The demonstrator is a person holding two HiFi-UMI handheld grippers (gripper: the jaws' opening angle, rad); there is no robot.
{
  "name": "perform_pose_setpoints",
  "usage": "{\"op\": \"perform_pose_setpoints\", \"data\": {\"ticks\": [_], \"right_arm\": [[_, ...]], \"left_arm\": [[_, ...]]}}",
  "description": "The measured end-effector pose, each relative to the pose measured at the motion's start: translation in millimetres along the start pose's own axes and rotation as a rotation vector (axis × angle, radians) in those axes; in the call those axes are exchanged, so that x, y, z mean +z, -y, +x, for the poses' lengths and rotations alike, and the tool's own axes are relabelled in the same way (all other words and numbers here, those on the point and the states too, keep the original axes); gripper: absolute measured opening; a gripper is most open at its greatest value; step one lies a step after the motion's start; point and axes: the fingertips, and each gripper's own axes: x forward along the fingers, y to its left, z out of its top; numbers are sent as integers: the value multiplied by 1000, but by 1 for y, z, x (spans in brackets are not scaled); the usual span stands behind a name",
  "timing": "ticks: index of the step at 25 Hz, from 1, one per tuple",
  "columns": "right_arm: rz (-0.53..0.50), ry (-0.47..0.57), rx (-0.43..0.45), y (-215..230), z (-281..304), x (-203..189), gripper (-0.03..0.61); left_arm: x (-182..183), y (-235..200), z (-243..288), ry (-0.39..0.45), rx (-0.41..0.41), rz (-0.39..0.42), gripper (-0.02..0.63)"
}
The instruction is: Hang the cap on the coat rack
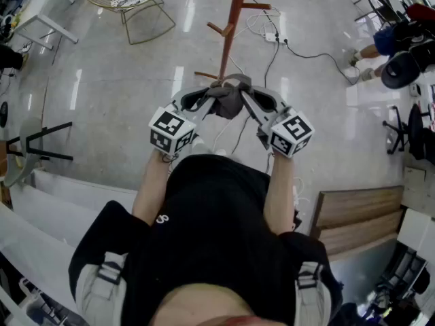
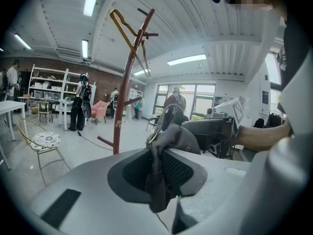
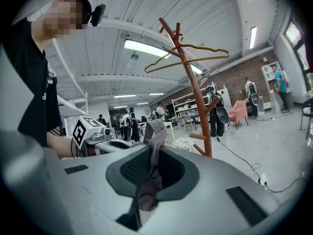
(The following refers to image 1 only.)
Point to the black oval bag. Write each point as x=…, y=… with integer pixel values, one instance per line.
x=401, y=70

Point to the black frame stool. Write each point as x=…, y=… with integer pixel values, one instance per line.
x=40, y=153

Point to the wooden bench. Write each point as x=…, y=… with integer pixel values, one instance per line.
x=360, y=216

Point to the black office chair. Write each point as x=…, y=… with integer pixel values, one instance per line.
x=416, y=127

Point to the grey-green plastic chair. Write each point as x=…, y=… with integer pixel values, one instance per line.
x=29, y=138

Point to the person's torso in black shirt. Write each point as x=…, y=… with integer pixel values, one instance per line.
x=217, y=236

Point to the white power strip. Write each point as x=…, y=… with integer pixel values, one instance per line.
x=272, y=37

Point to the orange wooden coat stand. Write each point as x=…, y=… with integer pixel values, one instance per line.
x=233, y=12

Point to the black frame chair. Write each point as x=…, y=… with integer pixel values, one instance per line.
x=380, y=7

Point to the person's white shoe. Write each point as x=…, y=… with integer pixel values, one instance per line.
x=198, y=144
x=220, y=151

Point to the grey cloth garment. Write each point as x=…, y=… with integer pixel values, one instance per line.
x=228, y=104

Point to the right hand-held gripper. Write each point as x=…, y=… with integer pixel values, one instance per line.
x=292, y=132

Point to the person's head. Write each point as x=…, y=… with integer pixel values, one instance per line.
x=204, y=306

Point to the person's left forearm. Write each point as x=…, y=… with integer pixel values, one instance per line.
x=149, y=189

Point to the white partition board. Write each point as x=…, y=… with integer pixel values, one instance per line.
x=51, y=216

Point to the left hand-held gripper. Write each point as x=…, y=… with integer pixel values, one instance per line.
x=171, y=131

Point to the person's right forearm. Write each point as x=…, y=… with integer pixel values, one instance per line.
x=279, y=195

